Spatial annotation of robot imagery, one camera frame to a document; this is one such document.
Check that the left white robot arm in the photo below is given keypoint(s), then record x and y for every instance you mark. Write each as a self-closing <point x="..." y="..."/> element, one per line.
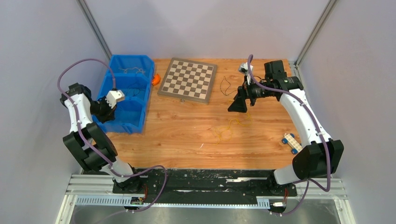
<point x="86" y="141"/>

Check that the white blue toy block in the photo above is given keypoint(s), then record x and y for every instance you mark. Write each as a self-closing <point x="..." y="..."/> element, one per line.
<point x="289" y="139"/>

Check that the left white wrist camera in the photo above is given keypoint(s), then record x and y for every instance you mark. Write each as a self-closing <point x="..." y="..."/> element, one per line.
<point x="113" y="97"/>

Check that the checkerboard calibration board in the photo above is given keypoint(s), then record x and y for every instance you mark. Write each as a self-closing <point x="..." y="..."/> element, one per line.
<point x="188" y="80"/>

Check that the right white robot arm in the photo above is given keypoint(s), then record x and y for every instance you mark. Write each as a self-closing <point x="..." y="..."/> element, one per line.
<point x="320" y="154"/>

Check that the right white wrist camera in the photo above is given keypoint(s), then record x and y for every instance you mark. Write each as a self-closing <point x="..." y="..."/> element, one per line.
<point x="243" y="68"/>

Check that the blue plastic bin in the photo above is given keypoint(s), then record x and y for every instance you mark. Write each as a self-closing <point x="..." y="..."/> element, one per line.
<point x="133" y="76"/>

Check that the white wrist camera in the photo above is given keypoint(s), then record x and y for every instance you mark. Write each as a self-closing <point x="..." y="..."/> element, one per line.
<point x="243" y="68"/>
<point x="113" y="97"/>

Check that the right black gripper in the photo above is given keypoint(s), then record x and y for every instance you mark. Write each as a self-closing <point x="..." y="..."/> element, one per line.
<point x="239" y="105"/>

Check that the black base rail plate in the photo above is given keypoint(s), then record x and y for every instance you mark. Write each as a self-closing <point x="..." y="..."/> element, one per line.
<point x="207" y="186"/>

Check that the orange small object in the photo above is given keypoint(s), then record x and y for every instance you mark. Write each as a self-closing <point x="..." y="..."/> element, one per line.
<point x="156" y="79"/>

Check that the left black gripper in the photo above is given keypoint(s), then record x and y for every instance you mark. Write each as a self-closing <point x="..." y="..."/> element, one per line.
<point x="109" y="114"/>

